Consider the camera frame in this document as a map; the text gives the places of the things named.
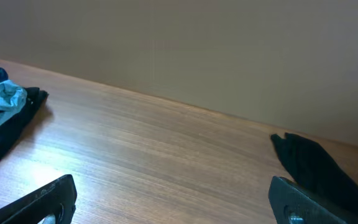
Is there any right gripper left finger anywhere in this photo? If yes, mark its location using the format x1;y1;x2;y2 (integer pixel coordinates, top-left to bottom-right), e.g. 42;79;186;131
0;174;77;224

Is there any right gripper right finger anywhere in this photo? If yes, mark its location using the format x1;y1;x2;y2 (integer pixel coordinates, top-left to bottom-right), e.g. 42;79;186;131
268;176;358;224

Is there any black shirt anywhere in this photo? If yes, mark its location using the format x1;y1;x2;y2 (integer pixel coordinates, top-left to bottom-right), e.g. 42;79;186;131
270;133;358;216

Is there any black folded garment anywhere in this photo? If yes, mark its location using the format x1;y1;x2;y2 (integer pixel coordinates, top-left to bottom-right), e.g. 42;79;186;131
0;87;48;161

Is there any light grey folded garment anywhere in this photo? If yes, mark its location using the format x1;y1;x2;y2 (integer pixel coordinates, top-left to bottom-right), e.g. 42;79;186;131
0;80;27;126

